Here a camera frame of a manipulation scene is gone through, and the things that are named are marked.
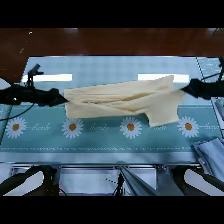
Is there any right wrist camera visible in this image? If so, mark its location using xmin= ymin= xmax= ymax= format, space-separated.
xmin=217 ymin=56 xmax=224 ymax=82

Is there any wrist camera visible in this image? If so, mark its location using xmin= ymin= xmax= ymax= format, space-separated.
xmin=217 ymin=56 xmax=224 ymax=82
xmin=27 ymin=63 xmax=45 ymax=88

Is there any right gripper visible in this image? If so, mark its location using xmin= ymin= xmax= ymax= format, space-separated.
xmin=180 ymin=78 xmax=205 ymax=100

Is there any silver frame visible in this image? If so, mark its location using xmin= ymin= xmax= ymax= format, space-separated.
xmin=0 ymin=161 xmax=224 ymax=197

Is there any cream shirt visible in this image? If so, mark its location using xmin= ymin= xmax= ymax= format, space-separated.
xmin=63 ymin=74 xmax=186 ymax=128

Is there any pale blue garment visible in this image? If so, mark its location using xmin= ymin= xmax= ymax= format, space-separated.
xmin=192 ymin=137 xmax=224 ymax=183

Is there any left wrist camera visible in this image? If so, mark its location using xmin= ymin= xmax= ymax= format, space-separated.
xmin=27 ymin=63 xmax=45 ymax=88

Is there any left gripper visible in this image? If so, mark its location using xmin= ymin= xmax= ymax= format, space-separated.
xmin=37 ymin=87 xmax=70 ymax=108

